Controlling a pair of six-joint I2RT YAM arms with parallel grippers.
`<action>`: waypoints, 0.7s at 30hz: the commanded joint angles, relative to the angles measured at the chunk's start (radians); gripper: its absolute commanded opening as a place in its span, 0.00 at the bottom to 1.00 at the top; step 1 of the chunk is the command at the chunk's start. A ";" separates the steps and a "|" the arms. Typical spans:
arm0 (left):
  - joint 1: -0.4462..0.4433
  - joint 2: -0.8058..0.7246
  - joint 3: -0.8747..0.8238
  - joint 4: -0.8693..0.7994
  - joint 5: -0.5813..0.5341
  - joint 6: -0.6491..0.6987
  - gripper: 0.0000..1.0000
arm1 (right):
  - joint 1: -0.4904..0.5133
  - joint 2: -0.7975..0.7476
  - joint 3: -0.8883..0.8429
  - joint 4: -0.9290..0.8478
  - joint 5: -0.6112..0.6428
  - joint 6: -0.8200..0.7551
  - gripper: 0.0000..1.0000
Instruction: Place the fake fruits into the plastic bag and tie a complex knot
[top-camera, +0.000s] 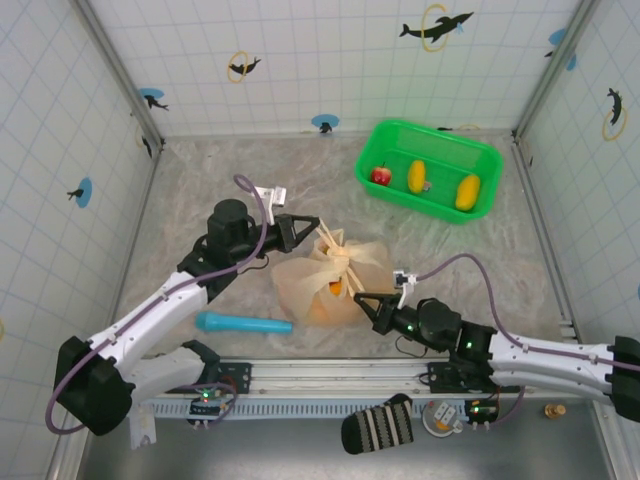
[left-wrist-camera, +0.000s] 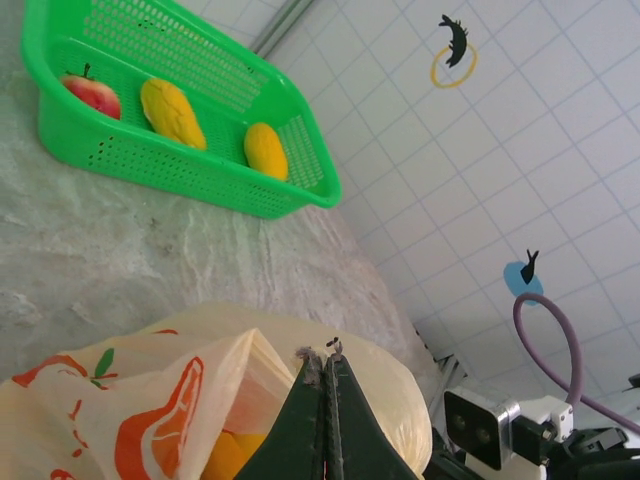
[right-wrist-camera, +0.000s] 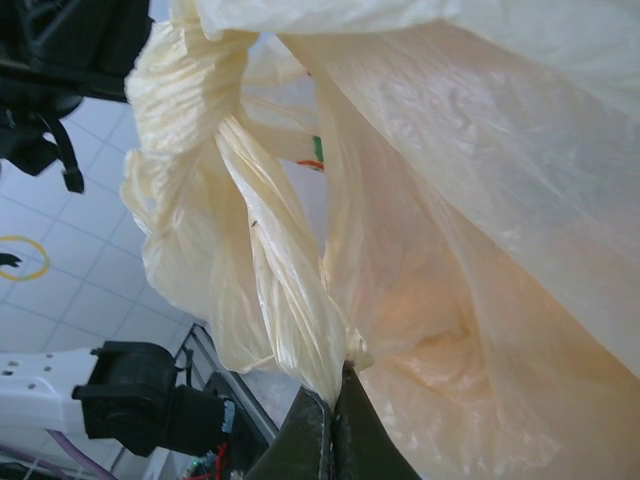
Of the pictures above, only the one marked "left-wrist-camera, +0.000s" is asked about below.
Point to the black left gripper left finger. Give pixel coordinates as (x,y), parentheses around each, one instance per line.
(290,450)

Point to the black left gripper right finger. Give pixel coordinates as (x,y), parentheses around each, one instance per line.
(360,450)

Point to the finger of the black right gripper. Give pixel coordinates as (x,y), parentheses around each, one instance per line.
(445,467)

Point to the large yellow fake banana bunch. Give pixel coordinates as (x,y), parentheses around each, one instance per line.
(235,455)

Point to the cream plastic bag orange print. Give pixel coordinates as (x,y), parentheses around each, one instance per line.
(75,400)

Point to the yellow fake mango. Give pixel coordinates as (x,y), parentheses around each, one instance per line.
(172,115)
(266,150)

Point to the red fake apple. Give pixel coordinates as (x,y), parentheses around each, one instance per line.
(95,95)

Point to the dolphin sticker on blue patch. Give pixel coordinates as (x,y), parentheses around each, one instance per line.
(515,280)

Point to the crumpled clear plastic table cover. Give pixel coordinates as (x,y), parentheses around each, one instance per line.
(150,260)

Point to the green plastic basket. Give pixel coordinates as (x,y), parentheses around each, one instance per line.
(200,190)

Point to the aluminium corner post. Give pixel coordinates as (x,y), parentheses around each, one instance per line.
(280,25)

